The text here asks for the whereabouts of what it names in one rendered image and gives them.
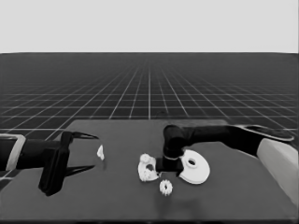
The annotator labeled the small white gear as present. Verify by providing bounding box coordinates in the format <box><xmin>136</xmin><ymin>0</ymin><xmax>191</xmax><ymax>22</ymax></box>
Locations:
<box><xmin>139</xmin><ymin>153</ymin><xmax>152</xmax><ymax>166</ymax></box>
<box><xmin>159</xmin><ymin>179</ymin><xmax>174</xmax><ymax>197</ymax></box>
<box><xmin>138</xmin><ymin>170</ymin><xmax>151</xmax><ymax>183</ymax></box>

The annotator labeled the large thick white disc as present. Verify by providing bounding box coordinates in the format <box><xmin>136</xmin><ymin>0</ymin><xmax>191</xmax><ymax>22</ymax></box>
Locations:
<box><xmin>178</xmin><ymin>149</ymin><xmax>211</xmax><ymax>186</ymax></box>

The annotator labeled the small white T-shaped piece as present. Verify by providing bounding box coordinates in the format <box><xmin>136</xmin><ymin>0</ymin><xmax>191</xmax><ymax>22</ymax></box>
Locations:
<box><xmin>96</xmin><ymin>145</ymin><xmax>106</xmax><ymax>161</ymax></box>

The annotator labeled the white round carrier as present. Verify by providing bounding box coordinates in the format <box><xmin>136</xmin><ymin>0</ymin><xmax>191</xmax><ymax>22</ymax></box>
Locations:
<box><xmin>137</xmin><ymin>153</ymin><xmax>161</xmax><ymax>183</ymax></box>

